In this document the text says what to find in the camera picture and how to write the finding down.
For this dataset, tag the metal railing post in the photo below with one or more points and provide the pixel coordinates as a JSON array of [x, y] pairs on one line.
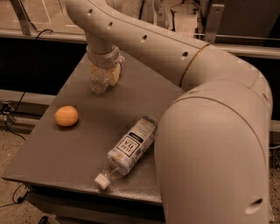
[[213, 21], [22, 17]]

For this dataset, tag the metal railing post right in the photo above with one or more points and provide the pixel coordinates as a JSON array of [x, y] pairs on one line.
[[213, 21]]

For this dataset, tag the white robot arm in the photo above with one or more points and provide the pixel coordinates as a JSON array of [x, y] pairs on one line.
[[212, 144]]

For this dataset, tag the orange fruit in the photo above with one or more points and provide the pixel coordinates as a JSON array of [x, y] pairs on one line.
[[66, 116]]

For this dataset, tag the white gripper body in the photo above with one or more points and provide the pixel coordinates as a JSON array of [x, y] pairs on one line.
[[102, 59]]

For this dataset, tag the metal railing post left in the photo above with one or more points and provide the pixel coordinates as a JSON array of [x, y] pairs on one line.
[[22, 17]]

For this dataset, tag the dark grey table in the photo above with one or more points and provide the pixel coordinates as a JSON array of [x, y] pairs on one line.
[[60, 164]]

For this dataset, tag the clear plastic water bottle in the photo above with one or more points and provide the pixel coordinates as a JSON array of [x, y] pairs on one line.
[[99, 82]]

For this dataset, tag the labelled tea bottle white cap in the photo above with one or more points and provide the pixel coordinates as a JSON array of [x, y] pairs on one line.
[[126, 153]]

